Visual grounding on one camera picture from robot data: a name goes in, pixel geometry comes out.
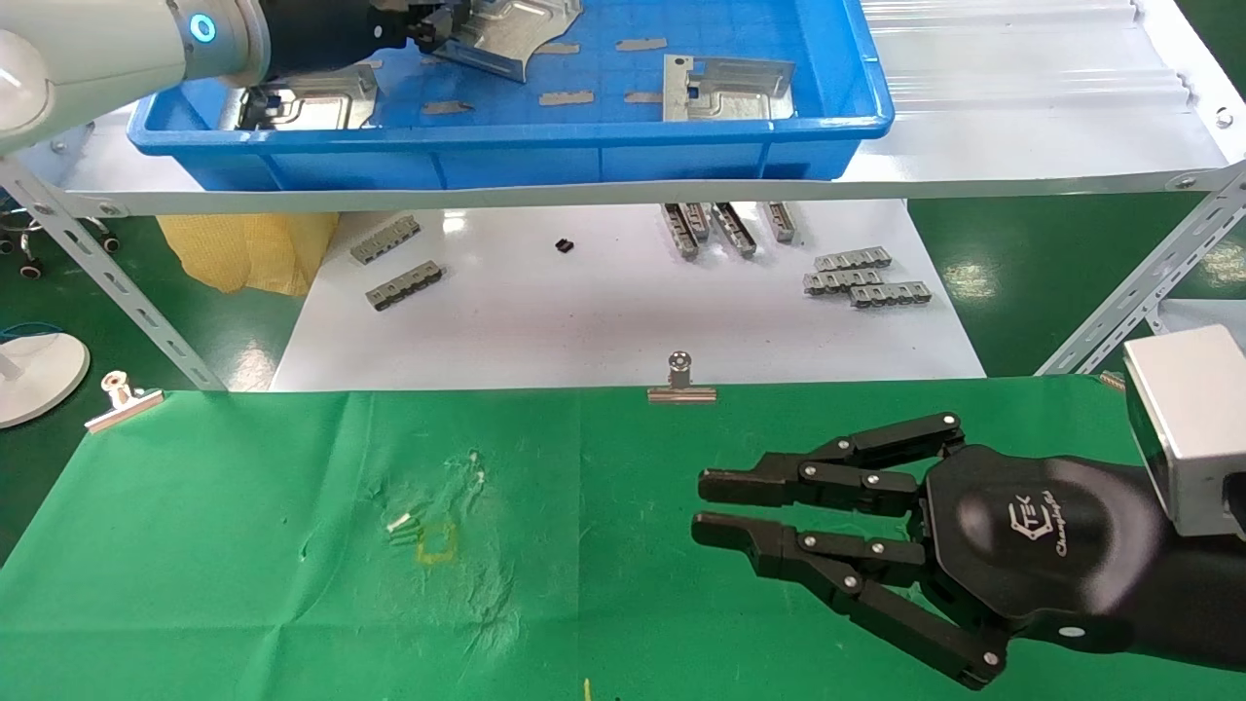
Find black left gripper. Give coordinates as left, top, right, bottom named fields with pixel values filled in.
left=265, top=0, right=466, bottom=81

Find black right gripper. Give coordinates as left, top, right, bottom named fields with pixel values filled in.
left=691, top=412, right=1169, bottom=690

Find silver sheet metal bracket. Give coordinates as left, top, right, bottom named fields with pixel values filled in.
left=428, top=0, right=585, bottom=84
left=662, top=54, right=797, bottom=123
left=234, top=63, right=381, bottom=132

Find blue plastic bin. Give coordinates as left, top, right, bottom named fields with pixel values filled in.
left=127, top=0, right=895, bottom=193

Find green table cloth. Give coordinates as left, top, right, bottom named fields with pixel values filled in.
left=0, top=375, right=1246, bottom=701

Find yellow mesh bag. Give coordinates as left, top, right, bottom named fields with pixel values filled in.
left=156, top=212, right=342, bottom=298

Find white metal shelf board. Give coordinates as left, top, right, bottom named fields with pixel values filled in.
left=39, top=0, right=1246, bottom=217

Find black office chair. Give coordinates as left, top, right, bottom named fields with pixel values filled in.
left=0, top=216, right=123, bottom=283

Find white round base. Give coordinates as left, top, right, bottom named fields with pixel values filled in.
left=0, top=331, right=91, bottom=429

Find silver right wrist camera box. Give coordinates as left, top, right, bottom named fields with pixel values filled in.
left=1122, top=324, right=1246, bottom=538

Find white slotted angle post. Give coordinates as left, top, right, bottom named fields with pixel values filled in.
left=0, top=156, right=230, bottom=392
left=1034, top=161, right=1246, bottom=379

